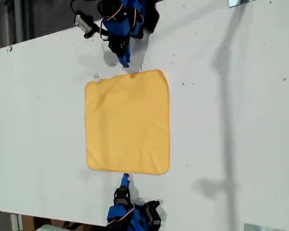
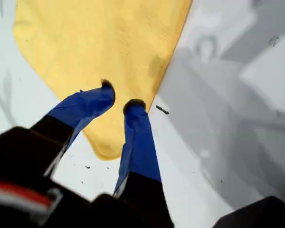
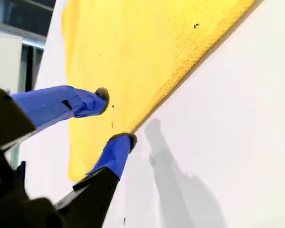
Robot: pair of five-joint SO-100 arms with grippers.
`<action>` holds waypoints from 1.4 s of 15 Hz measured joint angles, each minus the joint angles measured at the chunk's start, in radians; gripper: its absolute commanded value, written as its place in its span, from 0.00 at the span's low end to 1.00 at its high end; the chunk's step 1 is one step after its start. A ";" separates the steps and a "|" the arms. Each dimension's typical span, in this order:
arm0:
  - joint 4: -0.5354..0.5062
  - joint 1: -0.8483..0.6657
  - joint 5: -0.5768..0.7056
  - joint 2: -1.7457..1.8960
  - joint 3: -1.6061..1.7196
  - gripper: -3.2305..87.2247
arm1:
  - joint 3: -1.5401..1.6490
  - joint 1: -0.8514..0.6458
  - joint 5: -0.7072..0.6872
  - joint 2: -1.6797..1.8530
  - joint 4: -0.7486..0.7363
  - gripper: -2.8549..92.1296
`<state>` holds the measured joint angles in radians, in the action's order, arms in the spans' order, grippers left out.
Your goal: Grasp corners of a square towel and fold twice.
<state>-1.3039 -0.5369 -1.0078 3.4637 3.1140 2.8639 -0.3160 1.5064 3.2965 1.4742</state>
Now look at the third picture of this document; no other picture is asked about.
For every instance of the yellow square towel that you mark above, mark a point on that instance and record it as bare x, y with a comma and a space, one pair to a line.
145, 59

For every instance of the dark window frame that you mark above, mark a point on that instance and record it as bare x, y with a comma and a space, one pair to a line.
21, 14

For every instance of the white board panel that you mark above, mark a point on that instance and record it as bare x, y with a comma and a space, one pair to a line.
4, 61

